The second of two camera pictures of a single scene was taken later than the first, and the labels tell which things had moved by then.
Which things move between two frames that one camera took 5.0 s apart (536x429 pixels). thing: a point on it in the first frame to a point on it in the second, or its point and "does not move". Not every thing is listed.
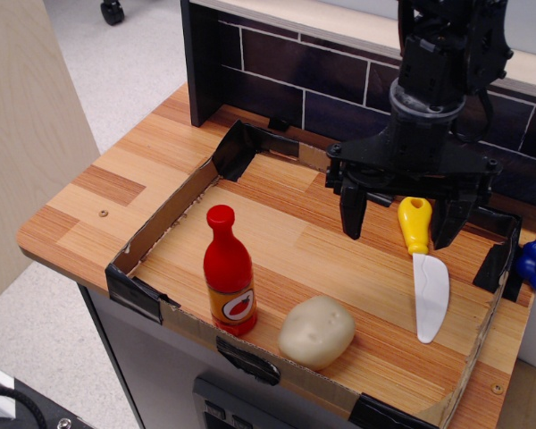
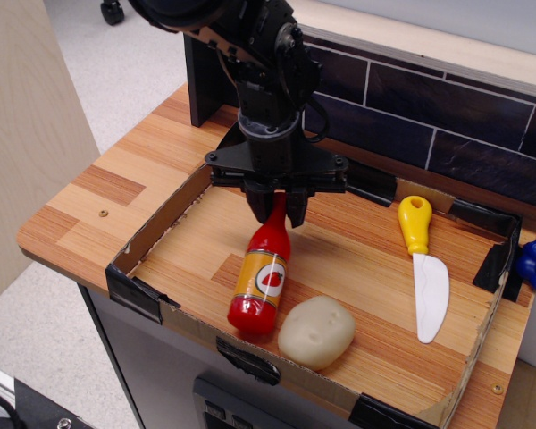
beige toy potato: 316,332 does not move
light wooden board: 35,138 does not move
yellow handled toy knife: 431,276 does not move
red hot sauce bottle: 229,275 to 257,293
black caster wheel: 113,12 does not move
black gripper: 414,155 to 273,159
